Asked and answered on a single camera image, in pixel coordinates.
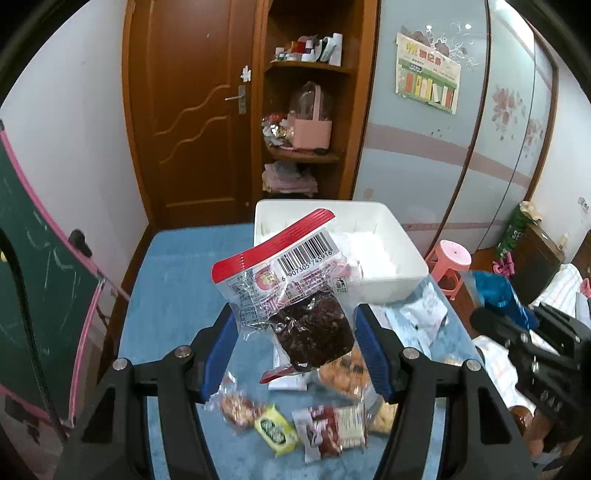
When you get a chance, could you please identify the dark blue snack packet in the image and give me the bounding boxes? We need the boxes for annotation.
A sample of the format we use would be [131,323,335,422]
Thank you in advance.
[464,270,539,330]

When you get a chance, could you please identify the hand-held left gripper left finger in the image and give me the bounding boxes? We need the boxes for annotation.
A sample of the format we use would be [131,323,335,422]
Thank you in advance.
[54,304,242,480]

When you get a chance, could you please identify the pale blue wardrobe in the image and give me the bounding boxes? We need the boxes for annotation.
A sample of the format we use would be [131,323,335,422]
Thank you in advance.
[350,0,570,261]

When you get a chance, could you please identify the black clip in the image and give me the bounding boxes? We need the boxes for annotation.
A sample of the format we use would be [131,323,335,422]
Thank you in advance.
[68,229,94,257]

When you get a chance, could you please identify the pink plastic stool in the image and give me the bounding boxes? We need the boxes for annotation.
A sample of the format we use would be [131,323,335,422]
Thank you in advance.
[425,239,472,302]

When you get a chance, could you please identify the wall poster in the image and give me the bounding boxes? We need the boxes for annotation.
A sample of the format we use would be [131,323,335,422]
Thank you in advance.
[394,28,462,115]

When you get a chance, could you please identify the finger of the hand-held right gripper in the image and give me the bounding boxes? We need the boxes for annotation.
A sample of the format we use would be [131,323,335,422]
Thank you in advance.
[470,307,532,344]

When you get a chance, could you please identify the folded pink clothes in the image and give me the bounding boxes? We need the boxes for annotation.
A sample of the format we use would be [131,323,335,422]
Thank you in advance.
[262,161,319,195]

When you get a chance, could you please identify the red-topped dark snack packet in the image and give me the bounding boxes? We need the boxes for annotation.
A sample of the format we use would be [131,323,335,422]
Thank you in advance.
[211,209,356,374]

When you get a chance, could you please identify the crumpled white snack packet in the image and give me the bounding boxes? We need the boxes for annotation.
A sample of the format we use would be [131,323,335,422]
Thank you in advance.
[385,288,448,349]

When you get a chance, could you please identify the red brown snack packet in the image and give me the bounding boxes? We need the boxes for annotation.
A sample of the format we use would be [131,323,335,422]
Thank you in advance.
[292,402,369,463]

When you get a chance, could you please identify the clear nut snack packet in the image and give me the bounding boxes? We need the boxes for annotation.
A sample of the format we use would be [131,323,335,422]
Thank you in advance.
[205,374,266,432]

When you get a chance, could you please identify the tan snack packet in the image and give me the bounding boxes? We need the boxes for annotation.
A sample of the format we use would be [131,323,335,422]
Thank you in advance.
[369,401,399,435]

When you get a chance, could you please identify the blue blanket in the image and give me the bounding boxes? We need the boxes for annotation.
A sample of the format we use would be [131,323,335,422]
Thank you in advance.
[117,226,483,480]

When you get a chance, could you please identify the white plastic bin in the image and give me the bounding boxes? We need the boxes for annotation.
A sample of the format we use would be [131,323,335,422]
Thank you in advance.
[254,199,430,305]

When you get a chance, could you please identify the yellow-green snack packet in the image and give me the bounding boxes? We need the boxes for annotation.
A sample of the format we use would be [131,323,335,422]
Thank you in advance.
[254,404,303,457]

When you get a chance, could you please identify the clear fried snack packet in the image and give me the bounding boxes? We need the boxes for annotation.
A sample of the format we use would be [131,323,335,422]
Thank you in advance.
[318,346,376,400]

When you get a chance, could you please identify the wooden shelf unit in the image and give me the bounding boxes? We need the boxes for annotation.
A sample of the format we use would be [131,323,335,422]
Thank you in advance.
[252,0,380,204]

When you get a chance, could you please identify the metal door handle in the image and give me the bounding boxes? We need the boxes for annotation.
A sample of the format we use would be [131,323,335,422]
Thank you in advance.
[225,85,247,114]

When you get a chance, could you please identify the shiny foil wrappers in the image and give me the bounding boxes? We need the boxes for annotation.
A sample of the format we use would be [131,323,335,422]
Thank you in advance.
[262,113,290,148]

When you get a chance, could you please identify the green printed bag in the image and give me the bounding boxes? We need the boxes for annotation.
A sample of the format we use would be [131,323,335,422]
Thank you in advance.
[495,202,542,265]

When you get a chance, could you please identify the striped bed sheet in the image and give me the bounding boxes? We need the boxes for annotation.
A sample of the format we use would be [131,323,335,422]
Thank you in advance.
[530,263,591,324]

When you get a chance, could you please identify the pink gift basket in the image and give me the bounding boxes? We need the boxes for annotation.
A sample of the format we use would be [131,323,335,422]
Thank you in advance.
[286,82,334,154]

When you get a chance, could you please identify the dark wooden cabinet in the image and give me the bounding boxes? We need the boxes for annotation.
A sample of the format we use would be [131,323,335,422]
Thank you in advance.
[501,222,566,306]

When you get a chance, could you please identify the white red-edged snack packet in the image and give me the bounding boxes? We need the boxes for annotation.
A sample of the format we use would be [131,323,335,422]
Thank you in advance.
[260,346,310,393]

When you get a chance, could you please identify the green chalkboard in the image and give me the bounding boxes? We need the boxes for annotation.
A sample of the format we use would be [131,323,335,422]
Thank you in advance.
[0,120,109,428]

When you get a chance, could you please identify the wooden door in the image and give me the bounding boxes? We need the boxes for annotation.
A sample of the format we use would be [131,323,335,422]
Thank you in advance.
[122,0,259,229]

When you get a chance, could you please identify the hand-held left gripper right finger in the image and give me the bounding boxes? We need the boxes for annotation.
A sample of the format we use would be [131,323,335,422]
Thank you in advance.
[353,304,539,480]

